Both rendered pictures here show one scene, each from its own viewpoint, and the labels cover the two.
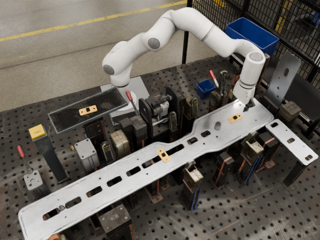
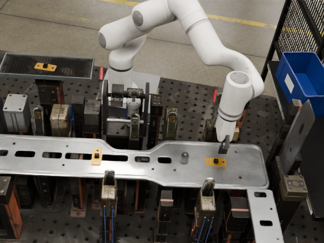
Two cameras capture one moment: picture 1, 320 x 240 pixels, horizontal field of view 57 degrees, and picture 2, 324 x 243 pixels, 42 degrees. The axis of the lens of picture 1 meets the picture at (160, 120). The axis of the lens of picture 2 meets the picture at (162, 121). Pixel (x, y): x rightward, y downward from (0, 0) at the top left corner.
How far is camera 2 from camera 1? 0.68 m
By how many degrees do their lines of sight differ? 18
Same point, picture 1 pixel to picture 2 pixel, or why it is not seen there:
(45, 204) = not seen: outside the picture
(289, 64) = (305, 117)
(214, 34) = (199, 30)
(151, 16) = (260, 34)
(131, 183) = (39, 164)
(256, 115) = (247, 172)
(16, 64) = (74, 24)
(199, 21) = (188, 8)
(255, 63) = (232, 84)
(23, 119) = not seen: hidden behind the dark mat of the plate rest
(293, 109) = (295, 186)
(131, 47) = (128, 21)
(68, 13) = not seen: outside the picture
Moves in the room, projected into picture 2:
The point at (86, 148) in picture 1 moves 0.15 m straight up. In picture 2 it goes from (16, 102) to (9, 73)
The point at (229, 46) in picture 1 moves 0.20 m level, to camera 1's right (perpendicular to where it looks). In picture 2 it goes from (211, 52) to (267, 75)
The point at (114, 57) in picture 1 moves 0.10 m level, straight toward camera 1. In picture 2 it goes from (110, 27) to (100, 39)
